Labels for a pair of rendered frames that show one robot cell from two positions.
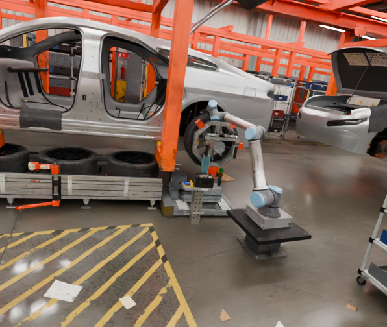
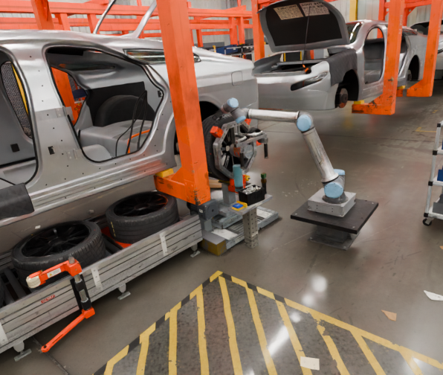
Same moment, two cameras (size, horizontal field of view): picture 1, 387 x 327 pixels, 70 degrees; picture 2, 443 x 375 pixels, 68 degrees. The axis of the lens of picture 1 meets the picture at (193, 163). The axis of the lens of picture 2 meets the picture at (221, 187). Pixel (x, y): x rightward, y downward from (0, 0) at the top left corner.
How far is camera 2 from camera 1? 1.39 m
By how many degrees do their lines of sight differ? 24
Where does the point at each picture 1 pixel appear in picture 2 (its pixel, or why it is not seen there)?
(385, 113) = (340, 62)
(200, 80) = not seen: hidden behind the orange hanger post
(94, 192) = (129, 271)
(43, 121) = (2, 209)
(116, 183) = (152, 245)
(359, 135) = (325, 91)
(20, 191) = (30, 325)
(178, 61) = (185, 60)
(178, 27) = (175, 15)
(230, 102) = (221, 94)
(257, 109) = (247, 94)
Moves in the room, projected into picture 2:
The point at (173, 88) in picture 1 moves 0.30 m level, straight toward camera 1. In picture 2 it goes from (188, 98) to (207, 100)
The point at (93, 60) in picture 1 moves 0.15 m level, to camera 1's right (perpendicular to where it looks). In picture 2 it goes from (46, 90) to (68, 87)
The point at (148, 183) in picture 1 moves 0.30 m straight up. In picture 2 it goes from (185, 228) to (180, 197)
